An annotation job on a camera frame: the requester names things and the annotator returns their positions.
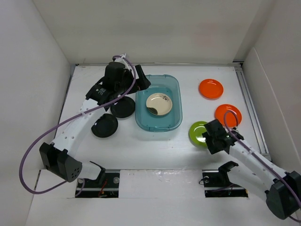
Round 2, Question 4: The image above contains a green plate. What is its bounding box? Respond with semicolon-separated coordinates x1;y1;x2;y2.
189;121;207;148

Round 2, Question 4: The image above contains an orange plate near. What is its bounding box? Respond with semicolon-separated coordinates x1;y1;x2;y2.
214;104;242;127

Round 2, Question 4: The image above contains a black plate near bin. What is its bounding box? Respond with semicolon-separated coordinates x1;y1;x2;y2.
110;97;135;119

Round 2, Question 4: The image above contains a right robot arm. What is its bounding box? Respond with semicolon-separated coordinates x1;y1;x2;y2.
202;120;301;220

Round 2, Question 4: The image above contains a teal transparent plastic bin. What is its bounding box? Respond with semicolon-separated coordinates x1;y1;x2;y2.
135;74;182;132

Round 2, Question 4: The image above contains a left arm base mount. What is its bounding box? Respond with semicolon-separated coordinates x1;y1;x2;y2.
75;169;120;198

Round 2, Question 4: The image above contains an orange plate far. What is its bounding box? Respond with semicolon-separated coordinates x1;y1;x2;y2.
198;79;224;99

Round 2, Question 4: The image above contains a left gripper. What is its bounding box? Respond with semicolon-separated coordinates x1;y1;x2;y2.
115;65;150;95

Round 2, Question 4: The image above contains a black plate front left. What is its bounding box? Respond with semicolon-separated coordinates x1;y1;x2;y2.
91;113;119;138

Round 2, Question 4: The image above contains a beige plate with black brushstroke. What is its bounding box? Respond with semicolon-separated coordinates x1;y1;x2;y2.
146;93;173;116

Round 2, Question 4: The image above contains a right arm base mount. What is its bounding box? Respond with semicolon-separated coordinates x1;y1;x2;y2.
199;170;248;198

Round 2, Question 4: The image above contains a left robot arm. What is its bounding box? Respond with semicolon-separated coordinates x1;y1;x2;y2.
40;61;151;187

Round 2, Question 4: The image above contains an orange plate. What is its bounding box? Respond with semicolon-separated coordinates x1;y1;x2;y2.
198;79;224;99
214;104;242;127

